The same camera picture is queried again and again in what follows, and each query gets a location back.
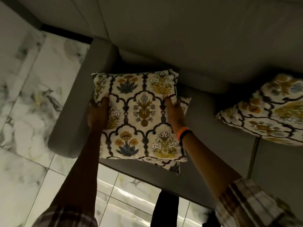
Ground plaid shirt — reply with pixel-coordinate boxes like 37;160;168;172
32;178;303;227

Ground dark trousers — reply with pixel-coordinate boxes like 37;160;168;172
151;190;222;227

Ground orange wristband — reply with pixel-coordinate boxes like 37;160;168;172
177;126;190;142

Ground person's right forearm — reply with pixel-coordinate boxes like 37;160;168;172
181;131;243;201

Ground grey sofa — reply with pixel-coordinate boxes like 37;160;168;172
14;0;303;211

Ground floral patterned cushion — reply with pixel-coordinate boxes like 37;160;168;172
91;69;188;163
140;96;192;175
215;74;303;146

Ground person's left forearm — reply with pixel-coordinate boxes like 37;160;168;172
48;129;110;212

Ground person's left hand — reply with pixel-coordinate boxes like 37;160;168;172
87;93;110;135

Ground black wristband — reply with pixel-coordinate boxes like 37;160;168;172
179;130;193;146

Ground person's right hand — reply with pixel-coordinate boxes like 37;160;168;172
163;94;188;135

